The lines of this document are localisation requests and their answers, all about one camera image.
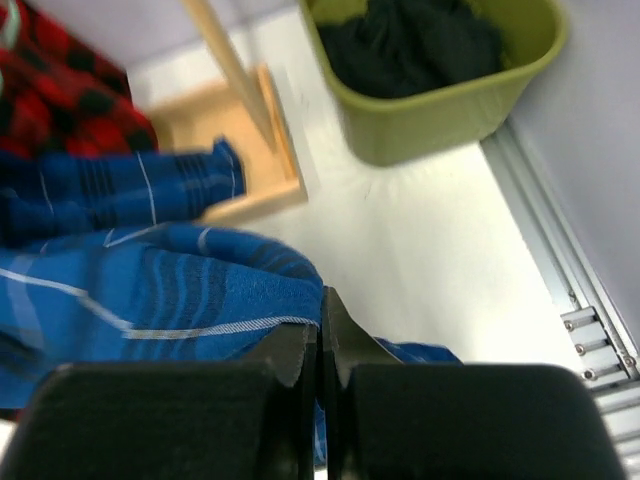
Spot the red black plaid shirt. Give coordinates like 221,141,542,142
1,1,158,159

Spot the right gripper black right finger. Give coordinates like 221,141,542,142
321,288,625,479

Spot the wooden clothes rack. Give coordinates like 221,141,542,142
148,1,308,225

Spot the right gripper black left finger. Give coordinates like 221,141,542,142
1,324,318,479

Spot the aluminium mounting rail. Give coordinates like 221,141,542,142
481,124,639,470

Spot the blue plaid shirt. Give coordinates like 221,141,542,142
0,138,464,466

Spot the green plastic basket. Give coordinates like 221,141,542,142
299,1,568,167

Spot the mint green hanger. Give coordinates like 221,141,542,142
1,0,22,92

